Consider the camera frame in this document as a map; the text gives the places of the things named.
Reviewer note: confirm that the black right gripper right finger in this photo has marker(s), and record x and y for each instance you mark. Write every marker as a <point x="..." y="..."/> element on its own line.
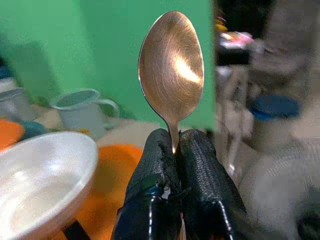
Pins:
<point x="202" y="180"/>

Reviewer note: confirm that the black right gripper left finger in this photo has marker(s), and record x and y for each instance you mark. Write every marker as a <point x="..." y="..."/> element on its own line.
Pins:
<point x="147" y="180"/>

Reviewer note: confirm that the copper metal spoon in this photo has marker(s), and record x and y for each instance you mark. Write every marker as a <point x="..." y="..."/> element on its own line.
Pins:
<point x="172" y="72"/>

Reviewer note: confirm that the orange plastic plate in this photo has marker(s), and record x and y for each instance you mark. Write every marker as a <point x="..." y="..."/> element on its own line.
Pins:
<point x="8" y="133"/>
<point x="107" y="190"/>

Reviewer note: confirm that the white enamel mug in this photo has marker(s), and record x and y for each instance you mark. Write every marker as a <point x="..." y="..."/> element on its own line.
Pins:
<point x="83" y="113"/>

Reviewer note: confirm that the blue lidded container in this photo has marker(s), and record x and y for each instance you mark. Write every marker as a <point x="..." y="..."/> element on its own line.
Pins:
<point x="273" y="117"/>

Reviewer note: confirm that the white round bowl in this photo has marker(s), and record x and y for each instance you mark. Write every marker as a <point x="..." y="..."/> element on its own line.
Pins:
<point x="40" y="185"/>

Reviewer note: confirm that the teal round object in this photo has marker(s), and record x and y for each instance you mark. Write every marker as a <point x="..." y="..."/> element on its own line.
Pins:
<point x="32" y="128"/>

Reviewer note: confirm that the grey metal mug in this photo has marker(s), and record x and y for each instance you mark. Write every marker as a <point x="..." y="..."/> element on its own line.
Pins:
<point x="13" y="105"/>

